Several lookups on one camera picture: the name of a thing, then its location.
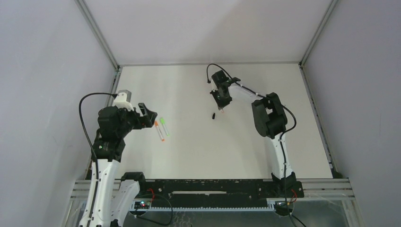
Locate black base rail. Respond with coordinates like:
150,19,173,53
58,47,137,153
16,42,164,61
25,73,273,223
139,179,305,209

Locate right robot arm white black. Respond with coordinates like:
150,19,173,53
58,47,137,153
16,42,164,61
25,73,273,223
207,70,297,198

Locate white pen green end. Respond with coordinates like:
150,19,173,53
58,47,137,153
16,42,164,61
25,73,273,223
162,123,170,136

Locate black camera cable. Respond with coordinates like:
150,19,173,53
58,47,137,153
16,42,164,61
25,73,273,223
206,64,308,227
78,92,118,220

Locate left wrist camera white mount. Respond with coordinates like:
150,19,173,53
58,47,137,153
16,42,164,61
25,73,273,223
112,90,135,111

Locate left black camera cable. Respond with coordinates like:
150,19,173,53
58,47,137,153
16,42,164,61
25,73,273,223
78,92,118,220

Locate white pen peach end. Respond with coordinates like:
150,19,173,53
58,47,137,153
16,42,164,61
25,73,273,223
156,126,165,141

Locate small circuit board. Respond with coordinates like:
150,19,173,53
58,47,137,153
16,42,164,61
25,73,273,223
133,201,151,210

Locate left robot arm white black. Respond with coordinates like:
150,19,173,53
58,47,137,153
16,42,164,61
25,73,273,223
79,102,157,227

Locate right black camera cable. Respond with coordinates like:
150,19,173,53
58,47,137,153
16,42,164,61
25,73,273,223
206,64,308,227

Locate aluminium frame profile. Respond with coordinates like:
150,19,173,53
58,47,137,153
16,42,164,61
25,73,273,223
84,67,123,179

